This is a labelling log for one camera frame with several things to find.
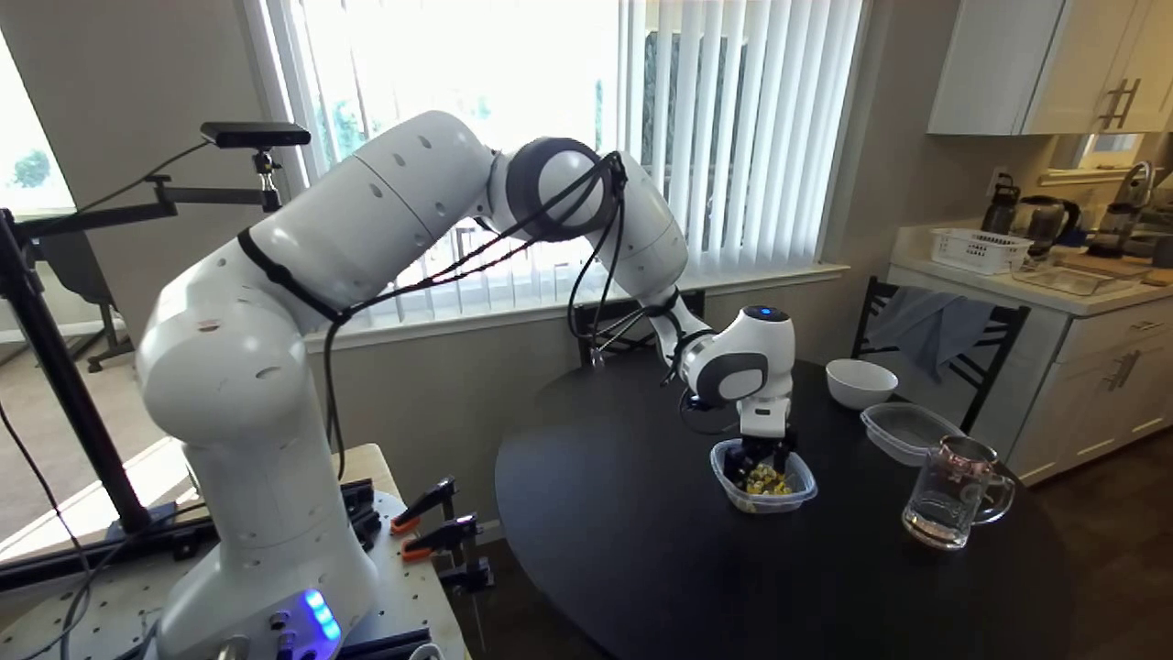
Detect grey cloth on chair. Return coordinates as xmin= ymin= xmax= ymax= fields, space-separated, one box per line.
xmin=871 ymin=291 xmax=990 ymax=378

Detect white upper cabinet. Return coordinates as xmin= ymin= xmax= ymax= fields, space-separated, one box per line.
xmin=927 ymin=0 xmax=1173 ymax=135

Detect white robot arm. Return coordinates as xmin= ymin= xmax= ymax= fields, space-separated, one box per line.
xmin=135 ymin=110 xmax=796 ymax=660

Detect clear plastic bowl with food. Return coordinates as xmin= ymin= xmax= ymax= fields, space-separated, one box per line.
xmin=709 ymin=440 xmax=819 ymax=515

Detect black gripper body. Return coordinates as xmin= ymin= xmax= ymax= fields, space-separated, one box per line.
xmin=736 ymin=399 xmax=794 ymax=454

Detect black chair near window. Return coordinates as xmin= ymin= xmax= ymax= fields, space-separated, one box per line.
xmin=564 ymin=292 xmax=709 ymax=366

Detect white ceramic bowl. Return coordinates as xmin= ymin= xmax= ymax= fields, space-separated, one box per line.
xmin=827 ymin=361 xmax=900 ymax=411

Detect orange handled clamp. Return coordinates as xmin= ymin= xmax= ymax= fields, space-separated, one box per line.
xmin=401 ymin=515 xmax=476 ymax=566
xmin=393 ymin=478 xmax=454 ymax=534

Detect clear glass mug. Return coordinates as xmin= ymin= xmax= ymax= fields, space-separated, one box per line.
xmin=904 ymin=438 xmax=1021 ymax=549

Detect white dish basket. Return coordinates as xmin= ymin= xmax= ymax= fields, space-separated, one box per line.
xmin=932 ymin=228 xmax=1032 ymax=275

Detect round black table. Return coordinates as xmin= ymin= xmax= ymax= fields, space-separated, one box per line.
xmin=494 ymin=355 xmax=1073 ymax=660

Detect black camera on stand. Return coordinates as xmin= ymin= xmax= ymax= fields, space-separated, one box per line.
xmin=0 ymin=119 xmax=317 ymax=251

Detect white vertical window blinds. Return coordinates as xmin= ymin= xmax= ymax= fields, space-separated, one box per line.
xmin=246 ymin=0 xmax=866 ymax=280

